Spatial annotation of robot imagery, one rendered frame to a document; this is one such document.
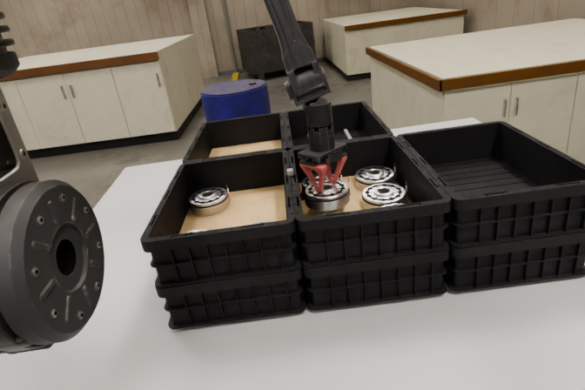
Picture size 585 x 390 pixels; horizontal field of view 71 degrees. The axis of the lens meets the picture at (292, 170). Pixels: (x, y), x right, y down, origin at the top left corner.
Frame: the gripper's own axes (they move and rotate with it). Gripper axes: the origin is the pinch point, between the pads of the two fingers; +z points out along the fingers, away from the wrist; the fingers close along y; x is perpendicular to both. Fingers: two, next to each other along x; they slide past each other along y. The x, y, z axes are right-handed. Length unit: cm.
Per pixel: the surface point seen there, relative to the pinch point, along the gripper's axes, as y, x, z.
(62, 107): -62, -417, 22
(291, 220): 19.0, 7.5, -1.6
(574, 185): -19.3, 44.6, -1.8
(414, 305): 2.4, 23.6, 21.3
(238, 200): 7.4, -25.2, 6.9
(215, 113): -94, -183, 19
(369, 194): -8.0, 6.4, 4.1
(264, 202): 4.4, -18.3, 7.0
